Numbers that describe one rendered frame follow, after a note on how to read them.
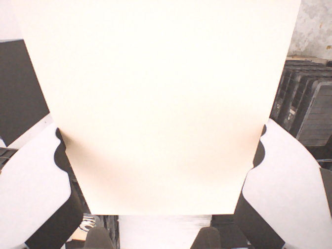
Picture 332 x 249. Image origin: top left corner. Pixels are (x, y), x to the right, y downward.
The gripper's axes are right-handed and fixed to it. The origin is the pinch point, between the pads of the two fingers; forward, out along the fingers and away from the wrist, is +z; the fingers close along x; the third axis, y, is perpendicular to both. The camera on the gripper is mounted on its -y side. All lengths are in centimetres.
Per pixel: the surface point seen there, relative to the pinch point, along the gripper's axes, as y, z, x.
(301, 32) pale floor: 0, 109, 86
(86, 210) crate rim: 38.4, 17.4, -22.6
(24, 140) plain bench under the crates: 30, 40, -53
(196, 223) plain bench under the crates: 83, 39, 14
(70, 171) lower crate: 38, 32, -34
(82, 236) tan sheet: 72, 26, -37
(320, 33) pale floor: 0, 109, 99
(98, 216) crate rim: 39.7, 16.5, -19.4
